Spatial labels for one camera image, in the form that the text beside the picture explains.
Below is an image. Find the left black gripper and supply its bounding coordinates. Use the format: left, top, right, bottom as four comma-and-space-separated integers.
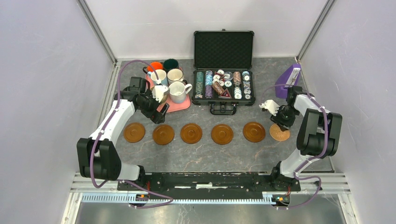
138, 89, 169, 124

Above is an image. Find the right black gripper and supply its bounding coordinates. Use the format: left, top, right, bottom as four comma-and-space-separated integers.
270, 105, 299, 132

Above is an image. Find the wooden coaster two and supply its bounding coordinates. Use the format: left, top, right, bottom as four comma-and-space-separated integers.
152, 125, 175, 145

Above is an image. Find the white mug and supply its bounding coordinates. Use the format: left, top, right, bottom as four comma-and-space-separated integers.
169, 82, 192, 104

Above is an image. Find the wooden coaster five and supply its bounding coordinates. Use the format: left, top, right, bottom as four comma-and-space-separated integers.
243, 122, 266, 143

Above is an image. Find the wooden coaster one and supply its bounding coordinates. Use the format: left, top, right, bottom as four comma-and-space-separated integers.
123, 122, 146, 143

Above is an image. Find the wooden coaster three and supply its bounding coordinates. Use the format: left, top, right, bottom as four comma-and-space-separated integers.
180, 123, 203, 144

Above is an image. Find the wooden coaster four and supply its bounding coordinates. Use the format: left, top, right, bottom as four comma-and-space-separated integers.
211, 124, 233, 145

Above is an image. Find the beige ceramic mug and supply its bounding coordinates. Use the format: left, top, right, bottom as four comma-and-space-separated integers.
161, 90, 170, 104

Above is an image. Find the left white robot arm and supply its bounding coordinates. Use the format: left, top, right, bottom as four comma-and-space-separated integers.
77, 77, 170, 190

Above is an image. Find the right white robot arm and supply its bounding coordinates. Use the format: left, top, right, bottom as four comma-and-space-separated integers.
269, 86, 342, 190

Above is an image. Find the pink serving tray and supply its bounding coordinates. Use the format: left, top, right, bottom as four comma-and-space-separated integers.
157, 89, 191, 113

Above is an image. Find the light blue mug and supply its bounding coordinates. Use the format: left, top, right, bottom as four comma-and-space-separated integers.
148, 69, 169, 86

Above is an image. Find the orange mug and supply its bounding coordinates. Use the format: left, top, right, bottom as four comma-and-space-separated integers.
142, 62, 163, 74

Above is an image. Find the purple metronome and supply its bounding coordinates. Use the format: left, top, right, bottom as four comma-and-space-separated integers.
275, 63, 301, 99

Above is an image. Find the dark green mug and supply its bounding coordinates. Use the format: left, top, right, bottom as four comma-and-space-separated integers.
163, 58, 179, 72

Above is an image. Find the black poker chip case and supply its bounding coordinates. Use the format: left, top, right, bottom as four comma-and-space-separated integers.
191, 30, 255, 115

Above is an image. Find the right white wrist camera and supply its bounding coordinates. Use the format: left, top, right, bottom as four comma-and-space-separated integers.
259, 99, 280, 116

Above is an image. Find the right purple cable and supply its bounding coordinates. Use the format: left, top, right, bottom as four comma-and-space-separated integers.
260, 83, 329, 211

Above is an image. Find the cream mug dark handle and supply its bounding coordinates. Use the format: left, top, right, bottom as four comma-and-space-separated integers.
167, 69, 188, 85

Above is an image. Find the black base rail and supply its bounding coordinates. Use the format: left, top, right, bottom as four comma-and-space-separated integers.
135, 172, 301, 200

